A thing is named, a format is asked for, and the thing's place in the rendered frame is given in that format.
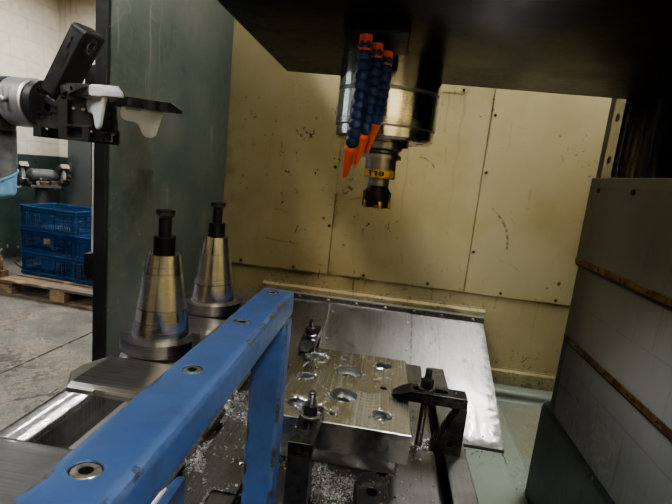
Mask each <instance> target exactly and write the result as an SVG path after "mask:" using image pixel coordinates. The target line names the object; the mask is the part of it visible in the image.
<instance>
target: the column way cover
mask: <svg viewBox="0 0 672 504"><path fill-rule="evenodd" d="M575 264H576V265H577V266H578V272H577V277H576V282H575V287H574V292H573V297H572V302H571V307H570V312H569V317H568V322H567V327H566V332H565V334H564V341H565V342H566V343H567V348H566V352H565V357H564V362H563V367H562V372H561V377H560V382H559V387H558V392H557V397H556V402H555V406H554V411H553V413H554V415H555V416H556V418H557V419H558V421H559V422H560V423H561V425H562V426H563V428H564V429H565V431H566V432H567V434H568V435H569V437H570V438H571V440H572V441H573V443H574V444H575V445H576V447H577V448H578V450H579V451H580V453H581V454H582V456H583V457H584V459H585V460H586V462H587V463H588V464H589V466H590V467H591V469H592V470H593V472H594V473H595V475H596V476H597V478H598V479H599V481H600V482H601V483H602V485H603V486H604V488H605V489H606V491H607V492H608V494H609V495H610V496H611V498H612V499H613V501H614V502H615V504H672V178H592V181H591V186H590V191H589V196H588V201H587V206H586V211H585V216H584V221H583V226H582V231H581V236H580V241H579V246H578V251H577V256H576V258H575Z"/></svg>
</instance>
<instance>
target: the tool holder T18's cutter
mask: <svg viewBox="0 0 672 504"><path fill-rule="evenodd" d="M390 199H391V193H390V191H389V188H388V187H383V186H374V185H368V186H367V187H366V189H365V190H363V199H362V205H363V207H373V208H378V209H386V208H387V209H390Z"/></svg>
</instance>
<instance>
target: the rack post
mask: <svg viewBox="0 0 672 504"><path fill-rule="evenodd" d="M291 324H292V317H291V316H290V317H289V319H288V320H287V321H286V323H285V324H284V325H283V327H282V328H281V329H280V331H279V332H278V333H277V335H276V336H275V337H274V339H273V340H272V341H271V343H270V344H269V345H268V347H267V348H266V350H265V351H264V352H263V354H262V355H261V356H260V358H259V359H258V360H257V362H256V363H255V364H254V366H253V367H252V368H251V374H250V387H249V401H248V414H247V427H246V440H245V454H244V467H243V480H242V493H241V504H275V500H276V489H277V478H278V467H279V456H280V445H281V434H282V423H283V412H284V401H285V390H286V379H287V368H288V357H289V346H290V335H291Z"/></svg>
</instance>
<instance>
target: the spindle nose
mask: <svg viewBox="0 0 672 504"><path fill-rule="evenodd" d="M357 54H358V53H352V52H349V53H347V54H345V55H344V56H343V57H342V64H341V74H340V84H339V90H340V91H339V94H338V104H337V114H336V125H337V127H336V135H337V136H338V137H339V138H341V139H345V140H346V138H347V137H348V135H347V131H348V129H349V128H350V127H349V121H350V119H351V117H350V113H351V111H352V109H353V108H352V102H353V101H354V98H353V93H354V91H355V90H356V89H355V88H354V84H355V81H356V78H355V74H356V72H357V71H358V69H357V68H356V64H357V62H358V60H359V59H358V58H357ZM443 73H444V64H443V63H442V62H441V61H439V60H437V59H435V58H433V57H430V56H427V55H423V54H419V53H414V52H409V51H408V53H407V55H393V65H392V74H390V76H391V82H390V83H389V85H390V90H389V92H388V95H389V98H388V100H387V106H386V108H385V109H384V110H385V114H384V116H383V117H382V124H381V127H380V129H379V131H378V133H377V135H376V137H375V140H383V141H391V142H396V143H397V142H398V143H407V144H409V145H408V147H429V146H430V145H432V144H433V136H434V134H435V131H436V124H437V117H438V110H439V102H440V101H439V99H440V95H441V88H442V81H443Z"/></svg>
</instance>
